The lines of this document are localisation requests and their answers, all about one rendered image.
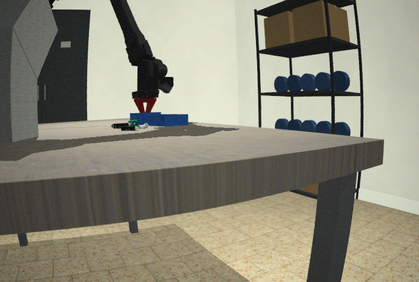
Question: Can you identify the grey hex-head bolt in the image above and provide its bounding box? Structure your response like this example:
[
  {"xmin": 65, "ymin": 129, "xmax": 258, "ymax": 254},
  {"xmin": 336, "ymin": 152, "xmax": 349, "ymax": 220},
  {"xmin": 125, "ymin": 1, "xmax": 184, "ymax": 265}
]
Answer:
[{"xmin": 138, "ymin": 123, "xmax": 148, "ymax": 129}]

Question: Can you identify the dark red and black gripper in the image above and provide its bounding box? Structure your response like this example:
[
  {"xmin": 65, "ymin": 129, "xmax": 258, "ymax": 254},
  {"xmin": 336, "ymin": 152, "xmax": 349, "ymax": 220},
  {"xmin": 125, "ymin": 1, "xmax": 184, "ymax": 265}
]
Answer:
[{"xmin": 132, "ymin": 75, "xmax": 159, "ymax": 113}]

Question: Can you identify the blue three-compartment bin rack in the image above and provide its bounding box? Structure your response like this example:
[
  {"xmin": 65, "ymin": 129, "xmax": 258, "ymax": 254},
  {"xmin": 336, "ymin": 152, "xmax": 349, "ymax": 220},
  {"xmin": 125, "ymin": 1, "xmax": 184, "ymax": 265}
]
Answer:
[{"xmin": 130, "ymin": 112, "xmax": 188, "ymax": 127}]

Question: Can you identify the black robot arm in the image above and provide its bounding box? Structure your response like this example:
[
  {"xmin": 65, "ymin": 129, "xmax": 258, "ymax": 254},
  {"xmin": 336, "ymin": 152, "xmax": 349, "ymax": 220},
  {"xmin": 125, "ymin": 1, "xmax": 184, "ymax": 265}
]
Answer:
[{"xmin": 110, "ymin": 0, "xmax": 174, "ymax": 94}]

